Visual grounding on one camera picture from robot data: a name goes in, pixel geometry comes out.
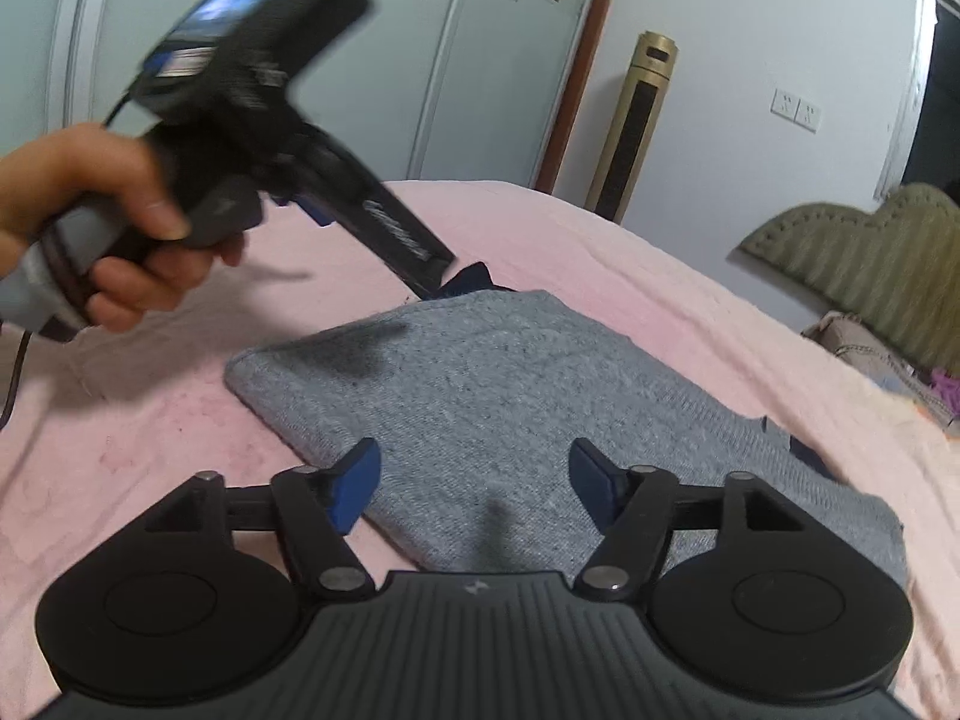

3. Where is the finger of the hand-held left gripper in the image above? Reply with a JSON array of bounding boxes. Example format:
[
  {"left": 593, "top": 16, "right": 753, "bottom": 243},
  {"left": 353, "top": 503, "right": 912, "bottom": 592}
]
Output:
[
  {"left": 433, "top": 261, "right": 497, "bottom": 302},
  {"left": 271, "top": 191, "right": 332, "bottom": 230}
]

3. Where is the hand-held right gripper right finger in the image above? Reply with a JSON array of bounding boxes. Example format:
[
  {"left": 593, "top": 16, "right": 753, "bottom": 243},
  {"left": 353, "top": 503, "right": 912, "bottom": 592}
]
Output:
[{"left": 568, "top": 437, "right": 815, "bottom": 602}]

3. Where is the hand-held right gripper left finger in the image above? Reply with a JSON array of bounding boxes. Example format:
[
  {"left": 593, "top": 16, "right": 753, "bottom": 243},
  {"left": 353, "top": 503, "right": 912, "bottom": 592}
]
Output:
[{"left": 142, "top": 437, "right": 382, "bottom": 602}]

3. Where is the grey sweater with navy sleeves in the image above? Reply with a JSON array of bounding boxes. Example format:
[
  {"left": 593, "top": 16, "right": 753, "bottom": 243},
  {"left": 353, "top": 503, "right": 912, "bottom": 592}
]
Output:
[{"left": 225, "top": 288, "right": 911, "bottom": 595}]

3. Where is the person's left hand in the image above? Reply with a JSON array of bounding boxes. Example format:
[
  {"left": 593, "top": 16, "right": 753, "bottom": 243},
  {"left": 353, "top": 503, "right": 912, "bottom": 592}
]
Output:
[{"left": 0, "top": 123, "right": 248, "bottom": 335}]

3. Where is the pink blanket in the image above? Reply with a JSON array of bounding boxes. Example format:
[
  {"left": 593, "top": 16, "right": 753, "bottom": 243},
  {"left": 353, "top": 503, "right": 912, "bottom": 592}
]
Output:
[{"left": 0, "top": 180, "right": 960, "bottom": 720}]

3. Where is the white wardrobe with flower stickers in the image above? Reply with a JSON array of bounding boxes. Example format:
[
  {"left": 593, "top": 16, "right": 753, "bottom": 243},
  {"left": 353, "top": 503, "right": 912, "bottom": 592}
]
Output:
[{"left": 0, "top": 0, "right": 610, "bottom": 190}]

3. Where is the gold tower fan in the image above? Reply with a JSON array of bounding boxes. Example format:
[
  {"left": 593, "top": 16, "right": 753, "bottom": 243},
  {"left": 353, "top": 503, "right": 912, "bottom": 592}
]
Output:
[{"left": 584, "top": 30, "right": 680, "bottom": 225}]

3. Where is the brown cloth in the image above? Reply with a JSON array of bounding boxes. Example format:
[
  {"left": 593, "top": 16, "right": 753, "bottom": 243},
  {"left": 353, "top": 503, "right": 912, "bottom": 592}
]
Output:
[{"left": 801, "top": 310, "right": 947, "bottom": 422}]

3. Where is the olive padded headboard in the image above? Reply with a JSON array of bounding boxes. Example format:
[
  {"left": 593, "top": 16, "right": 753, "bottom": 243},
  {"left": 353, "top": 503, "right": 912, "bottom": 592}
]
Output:
[{"left": 739, "top": 183, "right": 960, "bottom": 385}]

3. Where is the purple garment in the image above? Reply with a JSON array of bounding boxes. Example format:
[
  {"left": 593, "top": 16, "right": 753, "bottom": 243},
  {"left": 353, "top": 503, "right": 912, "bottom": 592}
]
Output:
[{"left": 928, "top": 366, "right": 960, "bottom": 422}]

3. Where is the dark window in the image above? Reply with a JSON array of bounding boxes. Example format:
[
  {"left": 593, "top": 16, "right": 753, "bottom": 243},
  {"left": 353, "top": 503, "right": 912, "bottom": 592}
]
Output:
[{"left": 904, "top": 0, "right": 960, "bottom": 200}]

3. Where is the brown wooden door frame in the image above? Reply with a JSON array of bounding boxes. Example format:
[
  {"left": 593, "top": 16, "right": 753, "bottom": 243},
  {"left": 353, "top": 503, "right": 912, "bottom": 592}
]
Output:
[{"left": 533, "top": 0, "right": 628, "bottom": 197}]

